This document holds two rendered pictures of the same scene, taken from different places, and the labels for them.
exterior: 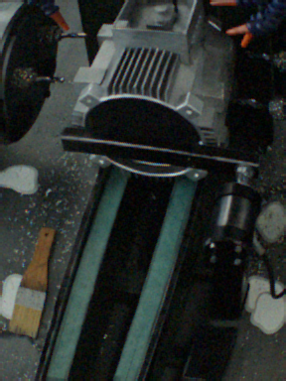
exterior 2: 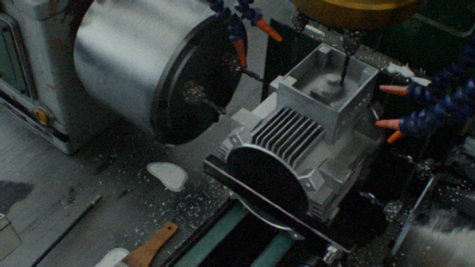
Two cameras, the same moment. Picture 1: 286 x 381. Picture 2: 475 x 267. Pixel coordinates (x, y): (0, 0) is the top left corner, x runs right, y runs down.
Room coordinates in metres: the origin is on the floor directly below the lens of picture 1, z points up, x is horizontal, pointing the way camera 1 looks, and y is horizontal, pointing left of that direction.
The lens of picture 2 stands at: (0.12, -0.07, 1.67)
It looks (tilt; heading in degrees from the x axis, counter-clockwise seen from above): 47 degrees down; 12
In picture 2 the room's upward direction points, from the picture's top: 5 degrees clockwise
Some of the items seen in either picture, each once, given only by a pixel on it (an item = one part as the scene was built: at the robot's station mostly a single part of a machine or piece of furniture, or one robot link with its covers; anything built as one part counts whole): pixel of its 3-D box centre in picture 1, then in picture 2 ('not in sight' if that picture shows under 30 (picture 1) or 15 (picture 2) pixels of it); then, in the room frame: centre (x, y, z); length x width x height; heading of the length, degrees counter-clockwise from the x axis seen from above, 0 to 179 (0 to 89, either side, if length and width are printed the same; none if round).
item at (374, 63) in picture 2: (185, 37); (346, 116); (0.86, -0.11, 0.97); 0.30 x 0.11 x 0.34; 67
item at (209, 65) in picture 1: (161, 82); (302, 150); (0.72, -0.05, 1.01); 0.20 x 0.19 x 0.19; 157
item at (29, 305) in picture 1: (34, 283); (136, 263); (0.56, 0.19, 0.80); 0.21 x 0.05 x 0.01; 159
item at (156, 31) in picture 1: (161, 23); (326, 93); (0.75, -0.06, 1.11); 0.12 x 0.11 x 0.07; 157
